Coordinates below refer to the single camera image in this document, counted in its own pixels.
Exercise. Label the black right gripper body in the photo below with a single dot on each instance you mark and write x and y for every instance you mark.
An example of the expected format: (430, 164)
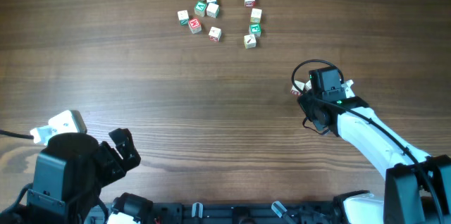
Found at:
(311, 109)

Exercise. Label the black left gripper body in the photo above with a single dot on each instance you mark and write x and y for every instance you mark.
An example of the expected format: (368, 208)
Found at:
(115, 154)

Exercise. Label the red A letter block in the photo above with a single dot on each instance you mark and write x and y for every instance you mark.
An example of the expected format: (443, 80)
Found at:
(297, 88)

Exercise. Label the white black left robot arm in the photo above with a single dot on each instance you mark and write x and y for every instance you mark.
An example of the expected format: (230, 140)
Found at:
(70, 173)

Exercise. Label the yellow K letter block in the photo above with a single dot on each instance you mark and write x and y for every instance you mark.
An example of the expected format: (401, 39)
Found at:
(250, 41)

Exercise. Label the green F letter block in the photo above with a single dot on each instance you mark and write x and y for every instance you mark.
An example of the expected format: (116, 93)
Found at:
(255, 29)

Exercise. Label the yellow plain top block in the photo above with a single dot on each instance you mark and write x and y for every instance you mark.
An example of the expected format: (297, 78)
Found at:
(256, 15)

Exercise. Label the red O letter block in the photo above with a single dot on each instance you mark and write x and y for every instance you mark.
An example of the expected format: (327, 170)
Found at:
(215, 34)

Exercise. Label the white animal picture block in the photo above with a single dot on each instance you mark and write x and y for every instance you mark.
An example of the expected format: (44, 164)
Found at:
(212, 10)

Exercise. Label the red M letter block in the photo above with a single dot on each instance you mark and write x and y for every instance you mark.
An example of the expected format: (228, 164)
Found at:
(194, 25)

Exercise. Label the green A letter block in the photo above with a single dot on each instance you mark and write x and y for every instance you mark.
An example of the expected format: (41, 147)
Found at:
(200, 8)

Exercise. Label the green N letter block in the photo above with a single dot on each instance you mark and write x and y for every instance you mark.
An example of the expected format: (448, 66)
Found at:
(183, 17)

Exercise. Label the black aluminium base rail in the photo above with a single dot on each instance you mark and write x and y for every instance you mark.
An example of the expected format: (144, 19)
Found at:
(304, 212)

